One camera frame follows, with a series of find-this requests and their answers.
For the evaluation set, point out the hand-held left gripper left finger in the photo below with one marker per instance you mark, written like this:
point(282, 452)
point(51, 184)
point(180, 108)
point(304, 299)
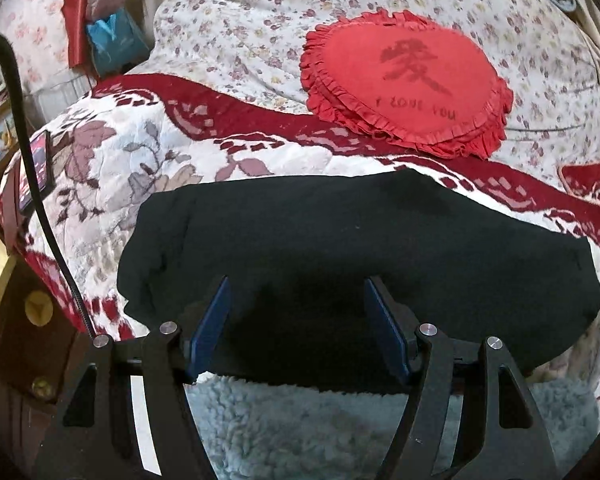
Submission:
point(207, 332)

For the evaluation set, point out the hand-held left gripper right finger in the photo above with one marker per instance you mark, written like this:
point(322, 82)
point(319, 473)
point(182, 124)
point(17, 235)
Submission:
point(387, 332)

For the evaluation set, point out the black pants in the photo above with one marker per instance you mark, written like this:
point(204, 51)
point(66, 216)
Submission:
point(330, 235)

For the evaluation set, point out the light blue fleece blanket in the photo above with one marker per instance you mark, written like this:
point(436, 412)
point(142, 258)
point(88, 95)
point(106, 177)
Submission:
point(305, 435)

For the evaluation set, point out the wooden nightstand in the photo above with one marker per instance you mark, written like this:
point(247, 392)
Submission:
point(30, 360)

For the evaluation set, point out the red and white floral blanket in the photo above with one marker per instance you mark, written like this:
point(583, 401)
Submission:
point(130, 160)

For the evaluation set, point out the smartphone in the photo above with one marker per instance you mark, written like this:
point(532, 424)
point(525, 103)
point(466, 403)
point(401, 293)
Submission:
point(35, 170)

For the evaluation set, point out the red heart-shaped ruffled pillow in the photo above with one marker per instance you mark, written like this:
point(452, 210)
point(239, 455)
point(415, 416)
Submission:
point(405, 85)

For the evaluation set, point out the white small-flower quilt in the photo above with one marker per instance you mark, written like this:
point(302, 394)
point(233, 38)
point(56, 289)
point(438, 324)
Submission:
point(230, 35)

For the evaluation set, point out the blue plastic bag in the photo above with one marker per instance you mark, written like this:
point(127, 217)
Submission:
point(115, 40)

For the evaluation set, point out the red cloth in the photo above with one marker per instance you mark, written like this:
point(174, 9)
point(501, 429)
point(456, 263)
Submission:
point(75, 10)

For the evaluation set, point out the pink floral pillow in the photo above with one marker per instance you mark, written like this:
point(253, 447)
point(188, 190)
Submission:
point(35, 25)

